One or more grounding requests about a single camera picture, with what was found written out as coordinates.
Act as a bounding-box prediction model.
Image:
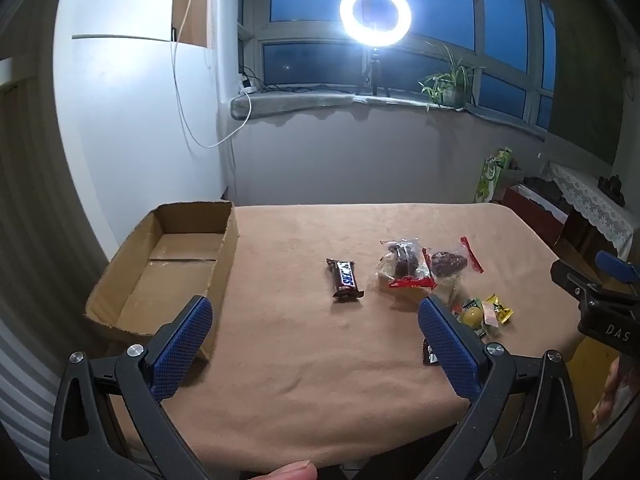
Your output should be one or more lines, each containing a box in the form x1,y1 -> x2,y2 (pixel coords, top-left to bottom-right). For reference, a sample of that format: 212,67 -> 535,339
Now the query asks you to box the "cardboard box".
84,200 -> 240,362

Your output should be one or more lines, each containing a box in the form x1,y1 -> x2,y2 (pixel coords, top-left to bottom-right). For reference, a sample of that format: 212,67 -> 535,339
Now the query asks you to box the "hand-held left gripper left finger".
49,295 -> 236,480

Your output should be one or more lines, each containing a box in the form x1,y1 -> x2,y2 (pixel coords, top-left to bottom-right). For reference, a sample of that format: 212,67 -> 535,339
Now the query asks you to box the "brown wooden panel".
172,0 -> 216,48

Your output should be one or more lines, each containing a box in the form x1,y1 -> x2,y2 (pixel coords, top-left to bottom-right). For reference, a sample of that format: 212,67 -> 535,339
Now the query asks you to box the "chocolate muffin clear packet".
429,235 -> 485,281

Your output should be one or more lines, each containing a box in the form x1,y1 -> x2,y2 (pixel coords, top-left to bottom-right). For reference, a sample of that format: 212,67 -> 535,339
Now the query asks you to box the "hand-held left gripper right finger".
417,294 -> 586,480

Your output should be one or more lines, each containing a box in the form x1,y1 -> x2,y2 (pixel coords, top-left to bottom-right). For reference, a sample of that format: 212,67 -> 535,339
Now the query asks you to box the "person's left hand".
244,460 -> 319,480

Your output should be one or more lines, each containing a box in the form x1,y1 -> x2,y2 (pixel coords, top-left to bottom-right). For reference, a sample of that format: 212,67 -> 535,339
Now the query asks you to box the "brown chocolate bar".
326,258 -> 366,302

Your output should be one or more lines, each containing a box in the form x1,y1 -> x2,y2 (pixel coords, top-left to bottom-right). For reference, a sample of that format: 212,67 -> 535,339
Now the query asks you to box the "black light stand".
356,49 -> 393,97

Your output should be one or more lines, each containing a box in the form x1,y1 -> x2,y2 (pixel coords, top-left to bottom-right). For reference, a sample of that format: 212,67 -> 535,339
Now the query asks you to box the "green paper bag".
472,146 -> 514,204

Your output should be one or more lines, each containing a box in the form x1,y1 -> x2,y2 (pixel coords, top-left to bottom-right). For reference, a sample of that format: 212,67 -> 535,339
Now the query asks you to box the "white vertical pipe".
209,0 -> 240,201

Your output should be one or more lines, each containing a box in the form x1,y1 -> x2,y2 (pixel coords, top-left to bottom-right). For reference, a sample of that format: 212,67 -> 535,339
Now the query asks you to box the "chocolate cake clear packet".
376,239 -> 437,291

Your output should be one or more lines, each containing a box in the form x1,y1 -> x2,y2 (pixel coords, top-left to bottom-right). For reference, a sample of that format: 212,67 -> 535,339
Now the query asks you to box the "white refrigerator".
52,0 -> 228,261

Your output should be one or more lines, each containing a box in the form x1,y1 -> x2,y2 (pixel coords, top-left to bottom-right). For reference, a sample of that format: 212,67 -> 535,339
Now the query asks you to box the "white cable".
170,0 -> 253,150

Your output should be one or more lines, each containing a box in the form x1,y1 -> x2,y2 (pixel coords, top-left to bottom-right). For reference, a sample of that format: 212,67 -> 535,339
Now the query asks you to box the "ribbed radiator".
0,305 -> 101,480

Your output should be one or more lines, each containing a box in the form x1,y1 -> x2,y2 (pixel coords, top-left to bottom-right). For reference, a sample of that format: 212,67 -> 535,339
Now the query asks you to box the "small dark figurine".
599,174 -> 627,207

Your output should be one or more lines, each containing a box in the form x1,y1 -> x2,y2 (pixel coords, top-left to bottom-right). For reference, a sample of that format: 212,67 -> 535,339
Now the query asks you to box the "grey window sill cover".
229,91 -> 548,141

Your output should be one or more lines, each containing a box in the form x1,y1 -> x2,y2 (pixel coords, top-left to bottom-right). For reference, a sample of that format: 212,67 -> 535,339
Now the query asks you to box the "dark curtain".
542,0 -> 640,166

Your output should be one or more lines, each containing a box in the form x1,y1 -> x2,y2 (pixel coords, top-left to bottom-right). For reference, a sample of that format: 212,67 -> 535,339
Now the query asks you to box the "white lace cloth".
542,161 -> 636,261

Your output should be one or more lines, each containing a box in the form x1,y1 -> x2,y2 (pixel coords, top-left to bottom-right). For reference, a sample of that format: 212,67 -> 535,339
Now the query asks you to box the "dark red cabinet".
501,182 -> 571,248

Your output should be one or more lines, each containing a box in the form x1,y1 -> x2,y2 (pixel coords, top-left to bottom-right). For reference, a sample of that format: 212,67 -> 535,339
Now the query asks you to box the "potted spider plant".
417,40 -> 486,111

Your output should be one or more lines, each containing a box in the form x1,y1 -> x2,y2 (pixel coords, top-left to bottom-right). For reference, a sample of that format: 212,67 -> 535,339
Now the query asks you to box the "white ring light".
339,0 -> 413,50

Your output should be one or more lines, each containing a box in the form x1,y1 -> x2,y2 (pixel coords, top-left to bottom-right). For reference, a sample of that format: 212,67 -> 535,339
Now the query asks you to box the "yellow candy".
484,294 -> 516,325

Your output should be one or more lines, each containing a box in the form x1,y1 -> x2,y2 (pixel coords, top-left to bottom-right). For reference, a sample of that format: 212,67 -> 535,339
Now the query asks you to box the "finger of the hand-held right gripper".
595,251 -> 640,286
550,259 -> 640,307

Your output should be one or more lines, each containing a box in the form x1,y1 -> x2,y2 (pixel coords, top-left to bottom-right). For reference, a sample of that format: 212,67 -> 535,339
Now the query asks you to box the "person's right hand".
591,359 -> 628,426

